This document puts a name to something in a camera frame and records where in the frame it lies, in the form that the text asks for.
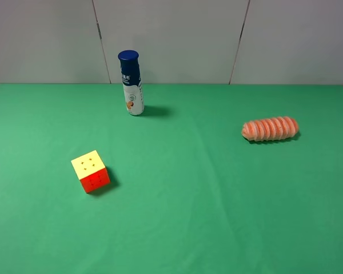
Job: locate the orange ribbed plush toy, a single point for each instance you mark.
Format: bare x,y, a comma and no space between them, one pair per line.
270,129

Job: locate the green table cloth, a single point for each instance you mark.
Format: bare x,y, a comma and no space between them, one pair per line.
188,193

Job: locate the blue capped white bottle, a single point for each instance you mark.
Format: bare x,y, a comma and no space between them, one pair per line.
131,80

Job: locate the yellow and red puzzle cube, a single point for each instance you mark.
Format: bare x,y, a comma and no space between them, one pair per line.
91,171

